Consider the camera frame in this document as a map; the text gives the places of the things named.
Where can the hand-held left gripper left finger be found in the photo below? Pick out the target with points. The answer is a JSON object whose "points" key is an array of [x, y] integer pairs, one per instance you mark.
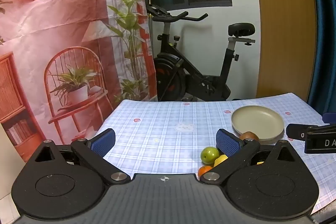
{"points": [[101, 141]]}

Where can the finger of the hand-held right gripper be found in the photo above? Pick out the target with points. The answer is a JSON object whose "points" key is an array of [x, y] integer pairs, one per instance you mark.
{"points": [[330, 119], [295, 132]]}

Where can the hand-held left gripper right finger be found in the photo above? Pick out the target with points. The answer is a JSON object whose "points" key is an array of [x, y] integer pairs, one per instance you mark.
{"points": [[228, 142]]}

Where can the large yellow lemon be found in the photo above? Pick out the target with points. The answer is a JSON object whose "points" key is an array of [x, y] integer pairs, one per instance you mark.
{"points": [[220, 159]]}

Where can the green apple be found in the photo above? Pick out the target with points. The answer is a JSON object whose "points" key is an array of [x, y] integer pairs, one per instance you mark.
{"points": [[209, 154]]}

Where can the orange mandarin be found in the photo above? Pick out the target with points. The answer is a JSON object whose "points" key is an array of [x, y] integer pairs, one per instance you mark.
{"points": [[204, 170]]}

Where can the beige plate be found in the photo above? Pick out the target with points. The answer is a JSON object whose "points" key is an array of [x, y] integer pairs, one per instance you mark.
{"points": [[258, 119]]}

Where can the purple mangosteen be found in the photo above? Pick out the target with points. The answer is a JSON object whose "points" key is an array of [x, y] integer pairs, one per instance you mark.
{"points": [[249, 135]]}

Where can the plaid tablecloth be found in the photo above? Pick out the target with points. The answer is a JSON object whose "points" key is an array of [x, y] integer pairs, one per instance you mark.
{"points": [[162, 113]]}

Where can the black exercise bike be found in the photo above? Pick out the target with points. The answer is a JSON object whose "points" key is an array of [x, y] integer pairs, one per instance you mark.
{"points": [[194, 77]]}

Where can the blue curtain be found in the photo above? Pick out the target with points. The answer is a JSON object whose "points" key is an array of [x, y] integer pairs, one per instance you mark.
{"points": [[325, 29]]}

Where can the wooden board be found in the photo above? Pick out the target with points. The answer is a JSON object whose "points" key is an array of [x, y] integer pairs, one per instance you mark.
{"points": [[283, 29]]}

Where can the printed backdrop cloth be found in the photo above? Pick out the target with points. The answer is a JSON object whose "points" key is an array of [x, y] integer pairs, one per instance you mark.
{"points": [[65, 3]]}

